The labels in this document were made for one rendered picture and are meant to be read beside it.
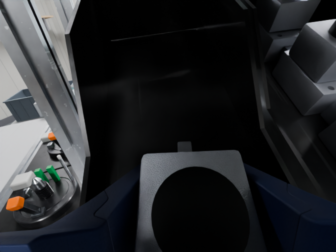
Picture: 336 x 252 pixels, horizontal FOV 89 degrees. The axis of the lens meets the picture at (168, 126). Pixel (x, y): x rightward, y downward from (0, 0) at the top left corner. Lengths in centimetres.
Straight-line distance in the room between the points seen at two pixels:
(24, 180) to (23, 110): 170
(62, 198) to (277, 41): 51
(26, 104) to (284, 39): 220
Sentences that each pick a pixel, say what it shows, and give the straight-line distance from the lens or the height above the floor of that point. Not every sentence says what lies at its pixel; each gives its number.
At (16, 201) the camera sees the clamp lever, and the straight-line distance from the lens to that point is 45.
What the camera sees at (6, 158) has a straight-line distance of 112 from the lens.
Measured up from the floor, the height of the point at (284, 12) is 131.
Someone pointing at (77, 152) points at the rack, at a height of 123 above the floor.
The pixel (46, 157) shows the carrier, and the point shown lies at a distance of 74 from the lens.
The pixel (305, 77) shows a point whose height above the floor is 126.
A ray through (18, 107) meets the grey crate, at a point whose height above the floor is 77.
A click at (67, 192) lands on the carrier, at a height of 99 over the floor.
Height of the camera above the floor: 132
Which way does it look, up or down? 31 degrees down
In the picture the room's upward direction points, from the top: 8 degrees counter-clockwise
